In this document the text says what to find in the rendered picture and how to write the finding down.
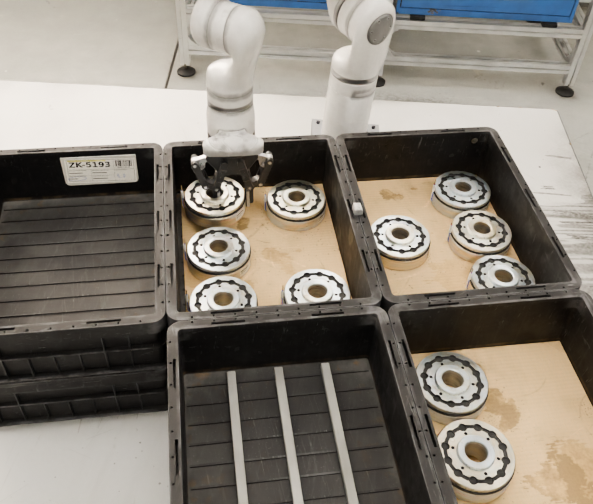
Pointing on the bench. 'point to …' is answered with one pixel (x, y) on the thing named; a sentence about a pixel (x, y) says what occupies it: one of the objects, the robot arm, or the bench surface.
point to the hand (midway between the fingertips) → (233, 196)
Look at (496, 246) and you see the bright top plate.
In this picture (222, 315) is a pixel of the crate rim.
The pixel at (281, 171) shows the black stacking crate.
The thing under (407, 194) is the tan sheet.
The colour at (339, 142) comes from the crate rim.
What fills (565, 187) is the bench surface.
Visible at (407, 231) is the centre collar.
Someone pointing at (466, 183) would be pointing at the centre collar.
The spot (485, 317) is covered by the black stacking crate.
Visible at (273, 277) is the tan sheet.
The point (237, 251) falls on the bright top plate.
